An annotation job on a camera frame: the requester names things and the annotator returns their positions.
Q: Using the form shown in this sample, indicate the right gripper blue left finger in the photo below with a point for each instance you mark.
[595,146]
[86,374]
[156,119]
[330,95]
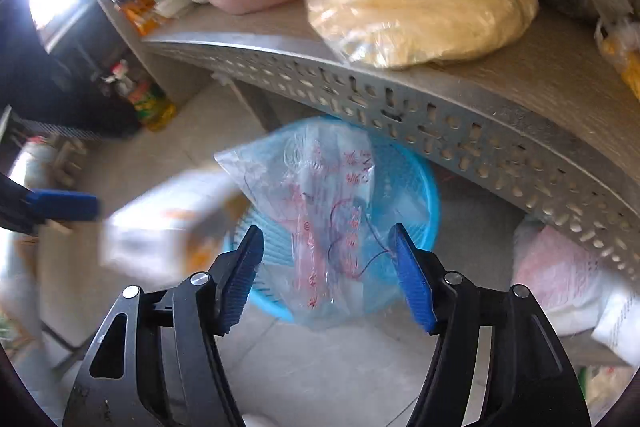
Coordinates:
[234,275]

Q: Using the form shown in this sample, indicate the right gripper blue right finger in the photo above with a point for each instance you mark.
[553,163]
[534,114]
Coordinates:
[412,279]

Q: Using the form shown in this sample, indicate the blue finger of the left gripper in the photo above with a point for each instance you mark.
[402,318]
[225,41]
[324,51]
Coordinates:
[63,205]

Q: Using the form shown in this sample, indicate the white orange medicine box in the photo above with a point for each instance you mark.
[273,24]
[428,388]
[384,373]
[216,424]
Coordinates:
[175,229]

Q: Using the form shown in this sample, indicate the clear bag red print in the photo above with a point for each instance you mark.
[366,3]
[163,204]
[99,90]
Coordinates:
[311,187]

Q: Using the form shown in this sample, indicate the fruit pattern tablecloth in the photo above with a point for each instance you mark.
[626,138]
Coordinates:
[31,171]

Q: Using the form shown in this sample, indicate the blue plastic waste basket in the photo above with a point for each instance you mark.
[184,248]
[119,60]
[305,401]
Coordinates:
[405,192]

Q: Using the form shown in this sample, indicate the cooking oil bottle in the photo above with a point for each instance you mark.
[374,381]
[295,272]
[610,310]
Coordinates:
[151,104]

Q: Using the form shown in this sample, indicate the pink white sack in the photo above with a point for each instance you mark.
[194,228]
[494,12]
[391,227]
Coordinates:
[566,280]

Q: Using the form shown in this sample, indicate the orange seasoning packet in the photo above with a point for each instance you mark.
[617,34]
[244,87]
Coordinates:
[142,15]

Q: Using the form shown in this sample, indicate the white plastic bag bundle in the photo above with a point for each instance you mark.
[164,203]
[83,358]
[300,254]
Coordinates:
[618,44]

